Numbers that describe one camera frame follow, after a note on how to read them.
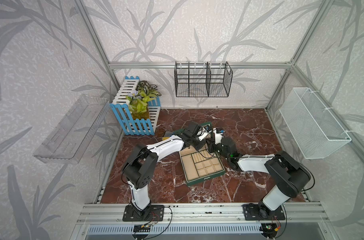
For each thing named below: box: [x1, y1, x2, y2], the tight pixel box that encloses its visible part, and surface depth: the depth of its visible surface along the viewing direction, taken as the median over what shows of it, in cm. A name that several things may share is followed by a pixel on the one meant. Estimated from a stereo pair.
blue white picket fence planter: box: [110, 76, 161, 136], surface depth 100 cm
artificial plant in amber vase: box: [125, 80, 162, 120], surface depth 98 cm
